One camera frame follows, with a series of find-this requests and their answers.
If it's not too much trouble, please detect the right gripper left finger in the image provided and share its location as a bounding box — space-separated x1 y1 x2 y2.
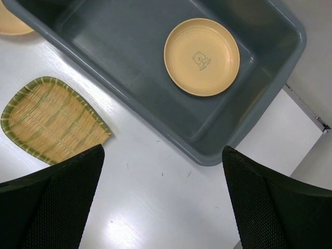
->
1 145 105 248

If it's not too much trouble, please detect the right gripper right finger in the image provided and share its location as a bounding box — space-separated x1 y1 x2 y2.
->
222 146 331 248

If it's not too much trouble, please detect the woven bamboo tray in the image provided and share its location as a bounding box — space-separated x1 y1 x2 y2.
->
1 76 112 165

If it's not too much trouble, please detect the yellow round plate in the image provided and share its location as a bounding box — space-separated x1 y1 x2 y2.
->
163 18 240 97
0 1 34 36

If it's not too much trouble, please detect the grey plastic bin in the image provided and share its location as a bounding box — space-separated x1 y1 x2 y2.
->
4 1 307 166

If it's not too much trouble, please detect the aluminium table rail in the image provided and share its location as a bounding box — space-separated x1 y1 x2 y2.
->
283 84 331 134

